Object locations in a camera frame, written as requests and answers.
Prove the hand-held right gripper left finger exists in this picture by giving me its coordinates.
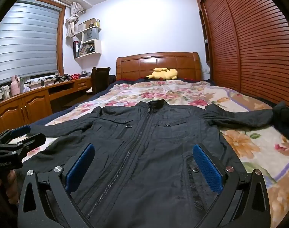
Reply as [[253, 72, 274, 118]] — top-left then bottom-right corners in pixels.
[[17, 143, 97, 228]]

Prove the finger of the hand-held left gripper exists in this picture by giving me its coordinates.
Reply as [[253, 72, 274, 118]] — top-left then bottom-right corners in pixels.
[[0, 133, 46, 160], [0, 125, 31, 146]]

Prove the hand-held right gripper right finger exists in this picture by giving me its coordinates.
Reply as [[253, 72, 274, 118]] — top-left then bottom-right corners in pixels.
[[192, 143, 272, 228]]

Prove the black zip jacket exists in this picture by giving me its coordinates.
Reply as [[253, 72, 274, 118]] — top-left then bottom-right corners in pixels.
[[22, 100, 281, 228]]

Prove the dark clothes pile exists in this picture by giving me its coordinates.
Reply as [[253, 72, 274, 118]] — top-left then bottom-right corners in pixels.
[[272, 102, 289, 145]]

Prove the person's left hand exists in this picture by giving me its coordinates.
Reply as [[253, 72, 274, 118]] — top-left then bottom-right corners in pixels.
[[0, 170, 20, 207]]

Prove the wooden desk cabinet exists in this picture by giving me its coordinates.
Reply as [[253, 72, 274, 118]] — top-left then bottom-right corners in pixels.
[[0, 76, 93, 138]]

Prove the group of white bottles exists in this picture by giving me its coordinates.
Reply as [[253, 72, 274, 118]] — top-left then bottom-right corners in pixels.
[[0, 85, 12, 103]]

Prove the pink bottle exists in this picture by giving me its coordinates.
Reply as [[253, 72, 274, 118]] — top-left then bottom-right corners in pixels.
[[11, 75, 21, 94]]

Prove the floral blanket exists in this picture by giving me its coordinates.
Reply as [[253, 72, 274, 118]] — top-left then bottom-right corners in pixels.
[[23, 79, 289, 228]]

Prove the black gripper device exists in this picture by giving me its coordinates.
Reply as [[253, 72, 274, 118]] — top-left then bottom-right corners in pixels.
[[54, 74, 71, 84]]

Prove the grey window blind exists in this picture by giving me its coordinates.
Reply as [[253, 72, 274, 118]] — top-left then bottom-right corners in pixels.
[[0, 1, 59, 87]]

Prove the dark office chair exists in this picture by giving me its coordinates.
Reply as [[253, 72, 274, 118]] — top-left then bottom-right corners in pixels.
[[86, 66, 111, 95]]

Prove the yellow plush toy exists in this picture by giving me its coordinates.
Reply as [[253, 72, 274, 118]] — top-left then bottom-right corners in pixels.
[[144, 67, 178, 81]]

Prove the row of books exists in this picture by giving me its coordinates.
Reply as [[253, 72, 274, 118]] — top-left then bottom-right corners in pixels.
[[78, 43, 95, 57]]

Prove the wooden bed headboard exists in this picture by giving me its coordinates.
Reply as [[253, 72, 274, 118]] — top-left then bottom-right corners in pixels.
[[116, 52, 202, 81]]

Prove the grey paper bag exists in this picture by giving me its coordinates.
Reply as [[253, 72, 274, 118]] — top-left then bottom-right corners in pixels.
[[85, 27, 99, 41]]

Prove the tied beige curtain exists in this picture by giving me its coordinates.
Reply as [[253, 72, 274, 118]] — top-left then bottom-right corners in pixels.
[[65, 2, 86, 38]]

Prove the wooden louvered wardrobe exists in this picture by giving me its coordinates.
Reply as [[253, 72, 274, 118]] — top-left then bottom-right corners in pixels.
[[194, 0, 289, 107]]

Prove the wooden window frame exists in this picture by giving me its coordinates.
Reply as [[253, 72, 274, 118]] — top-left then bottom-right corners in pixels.
[[21, 0, 67, 76]]

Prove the white wall shelf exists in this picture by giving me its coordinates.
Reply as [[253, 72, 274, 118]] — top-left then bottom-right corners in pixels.
[[73, 18, 102, 59]]

